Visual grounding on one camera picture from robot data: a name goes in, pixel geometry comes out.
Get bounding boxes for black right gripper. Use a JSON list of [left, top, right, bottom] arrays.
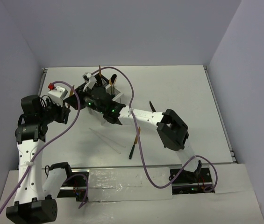
[[64, 86, 105, 115]]

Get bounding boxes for black spoon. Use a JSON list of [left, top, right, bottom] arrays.
[[110, 74, 117, 97]]

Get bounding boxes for gold spoon green handle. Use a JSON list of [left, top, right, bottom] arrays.
[[109, 78, 113, 97]]

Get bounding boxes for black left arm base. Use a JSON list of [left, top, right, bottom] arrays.
[[43, 162, 89, 204]]

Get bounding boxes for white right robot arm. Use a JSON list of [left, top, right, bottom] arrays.
[[76, 84, 194, 161]]

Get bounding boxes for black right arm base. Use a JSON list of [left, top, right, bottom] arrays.
[[171, 167, 214, 195]]

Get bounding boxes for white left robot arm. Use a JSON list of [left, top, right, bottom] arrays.
[[6, 93, 74, 224]]

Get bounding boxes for black utensil caddy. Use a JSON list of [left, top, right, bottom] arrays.
[[75, 73, 107, 99]]

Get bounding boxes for white utensil caddy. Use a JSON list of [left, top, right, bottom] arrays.
[[88, 84, 125, 126]]

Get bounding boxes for white chopstick lower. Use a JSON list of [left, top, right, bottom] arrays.
[[89, 128, 121, 154]]

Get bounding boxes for white chopstick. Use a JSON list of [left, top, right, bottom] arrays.
[[89, 128, 121, 154], [89, 128, 126, 148]]

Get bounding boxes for white chopstick upper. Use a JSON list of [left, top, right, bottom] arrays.
[[89, 128, 126, 148]]

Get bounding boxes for black knife upper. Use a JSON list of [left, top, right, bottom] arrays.
[[149, 101, 156, 112]]

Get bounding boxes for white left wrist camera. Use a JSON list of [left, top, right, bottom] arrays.
[[48, 83, 68, 107]]

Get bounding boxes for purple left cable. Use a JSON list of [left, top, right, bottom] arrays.
[[0, 80, 89, 224]]

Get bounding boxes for purple cable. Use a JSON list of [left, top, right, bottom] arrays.
[[0, 80, 89, 224], [91, 67, 218, 192]]

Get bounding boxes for aluminium table rail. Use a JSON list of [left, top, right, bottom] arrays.
[[17, 67, 47, 170]]

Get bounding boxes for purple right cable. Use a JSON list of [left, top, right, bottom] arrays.
[[91, 67, 218, 192]]

